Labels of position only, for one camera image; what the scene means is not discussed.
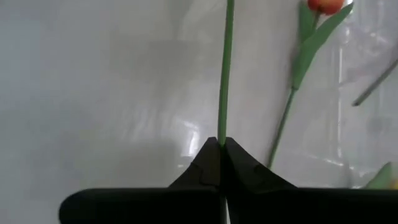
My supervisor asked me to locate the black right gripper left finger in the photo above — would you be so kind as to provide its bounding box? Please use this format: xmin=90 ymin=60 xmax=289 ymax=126
xmin=58 ymin=136 xmax=227 ymax=224

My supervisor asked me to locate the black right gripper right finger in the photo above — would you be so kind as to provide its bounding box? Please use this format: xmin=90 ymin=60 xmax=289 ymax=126
xmin=223 ymin=137 xmax=398 ymax=224

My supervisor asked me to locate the purple artificial tulip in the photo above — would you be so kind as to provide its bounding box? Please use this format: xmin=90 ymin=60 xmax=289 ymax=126
xmin=216 ymin=0 xmax=236 ymax=147

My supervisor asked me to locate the orange artificial tulip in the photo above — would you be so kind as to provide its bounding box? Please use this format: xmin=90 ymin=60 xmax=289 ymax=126
xmin=266 ymin=0 xmax=355 ymax=170

